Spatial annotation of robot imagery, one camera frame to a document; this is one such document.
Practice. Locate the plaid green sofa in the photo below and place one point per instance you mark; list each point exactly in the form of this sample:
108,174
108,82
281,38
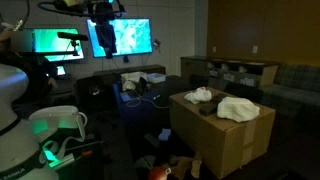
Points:
293,91

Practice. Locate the large white towel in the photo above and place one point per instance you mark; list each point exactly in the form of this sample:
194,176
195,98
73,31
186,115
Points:
238,109

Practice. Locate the large wall monitor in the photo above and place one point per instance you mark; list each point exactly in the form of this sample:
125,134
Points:
133,36

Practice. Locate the black chair backrest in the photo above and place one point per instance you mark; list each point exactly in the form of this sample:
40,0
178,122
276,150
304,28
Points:
243,91
198,81

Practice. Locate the thick black foam block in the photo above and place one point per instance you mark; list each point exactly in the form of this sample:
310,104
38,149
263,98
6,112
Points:
208,109

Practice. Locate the person in dark clothes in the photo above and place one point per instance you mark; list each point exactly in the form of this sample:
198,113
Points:
36,76

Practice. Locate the open dark laptop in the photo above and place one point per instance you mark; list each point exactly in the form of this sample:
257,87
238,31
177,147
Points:
141,87

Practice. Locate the blue sponge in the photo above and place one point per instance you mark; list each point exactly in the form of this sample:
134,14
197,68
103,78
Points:
164,134

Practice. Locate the smaller desk monitor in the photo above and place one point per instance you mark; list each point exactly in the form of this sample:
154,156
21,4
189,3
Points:
46,41

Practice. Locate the small lit screen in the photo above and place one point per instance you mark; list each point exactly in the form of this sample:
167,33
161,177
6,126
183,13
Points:
61,70

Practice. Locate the black office chair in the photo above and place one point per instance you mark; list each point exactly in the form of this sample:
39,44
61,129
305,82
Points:
86,100

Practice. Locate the white plastic bin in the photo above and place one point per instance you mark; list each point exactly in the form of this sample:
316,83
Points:
156,78

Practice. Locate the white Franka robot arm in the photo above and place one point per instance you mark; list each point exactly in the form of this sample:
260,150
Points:
13,150

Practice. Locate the white wall outlet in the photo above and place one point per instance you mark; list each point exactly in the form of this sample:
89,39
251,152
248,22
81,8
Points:
255,49
214,49

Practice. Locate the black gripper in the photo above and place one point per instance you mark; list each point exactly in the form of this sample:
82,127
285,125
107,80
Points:
105,30

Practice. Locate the small wall bracket device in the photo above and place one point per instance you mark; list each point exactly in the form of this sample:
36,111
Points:
156,43

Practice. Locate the crumpled white cloth red mark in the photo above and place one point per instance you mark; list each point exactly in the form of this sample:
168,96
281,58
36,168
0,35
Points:
198,96

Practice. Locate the black tool orange tip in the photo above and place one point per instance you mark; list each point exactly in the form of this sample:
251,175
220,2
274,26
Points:
87,153

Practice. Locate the white labelled storage bin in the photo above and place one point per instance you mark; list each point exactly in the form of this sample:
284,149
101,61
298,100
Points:
247,82
213,72
229,77

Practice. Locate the large cardboard box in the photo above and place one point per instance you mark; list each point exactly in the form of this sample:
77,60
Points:
213,146

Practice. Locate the white cloth pile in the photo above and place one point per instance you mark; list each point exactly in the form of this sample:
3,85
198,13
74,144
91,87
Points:
131,78

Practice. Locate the wooden shelf cabinet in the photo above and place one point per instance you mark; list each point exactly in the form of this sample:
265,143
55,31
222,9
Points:
191,68

